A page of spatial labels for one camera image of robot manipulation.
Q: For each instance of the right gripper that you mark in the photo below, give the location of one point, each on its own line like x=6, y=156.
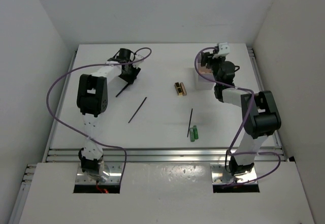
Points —
x=207, y=57

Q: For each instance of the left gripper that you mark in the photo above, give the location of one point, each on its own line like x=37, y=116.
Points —
x=130, y=79

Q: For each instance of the black small round brush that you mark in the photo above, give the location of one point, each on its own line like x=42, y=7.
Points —
x=122, y=90

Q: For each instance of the beige makeup sponge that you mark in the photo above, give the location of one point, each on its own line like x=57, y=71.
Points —
x=205, y=70

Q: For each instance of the white three-compartment organizer box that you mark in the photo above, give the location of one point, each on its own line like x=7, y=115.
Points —
x=202, y=83

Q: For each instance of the black thin pencil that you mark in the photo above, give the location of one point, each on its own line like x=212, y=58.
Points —
x=189, y=123
x=137, y=110

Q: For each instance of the green tube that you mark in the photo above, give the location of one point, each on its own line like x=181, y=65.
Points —
x=195, y=132
x=191, y=135

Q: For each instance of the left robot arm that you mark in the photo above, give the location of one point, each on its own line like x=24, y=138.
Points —
x=92, y=100

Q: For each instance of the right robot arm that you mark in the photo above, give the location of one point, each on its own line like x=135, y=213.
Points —
x=260, y=116

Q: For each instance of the rose gold lipstick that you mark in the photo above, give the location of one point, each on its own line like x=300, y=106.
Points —
x=184, y=92

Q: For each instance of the black gold lipstick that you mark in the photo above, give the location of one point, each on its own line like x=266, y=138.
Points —
x=178, y=88

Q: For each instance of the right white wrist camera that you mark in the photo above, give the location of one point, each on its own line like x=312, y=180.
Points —
x=221, y=50

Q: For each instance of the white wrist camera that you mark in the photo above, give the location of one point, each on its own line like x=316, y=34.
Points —
x=221, y=50
x=138, y=57

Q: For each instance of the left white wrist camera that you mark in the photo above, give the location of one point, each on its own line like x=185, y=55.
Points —
x=138, y=57

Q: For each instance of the aluminium rail front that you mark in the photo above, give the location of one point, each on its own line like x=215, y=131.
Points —
x=143, y=155

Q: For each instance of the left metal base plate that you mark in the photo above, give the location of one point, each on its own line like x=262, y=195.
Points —
x=108, y=174

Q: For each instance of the metal base plate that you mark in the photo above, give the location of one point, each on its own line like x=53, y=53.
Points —
x=108, y=174
x=220, y=176

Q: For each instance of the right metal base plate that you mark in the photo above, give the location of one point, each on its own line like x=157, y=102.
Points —
x=220, y=176

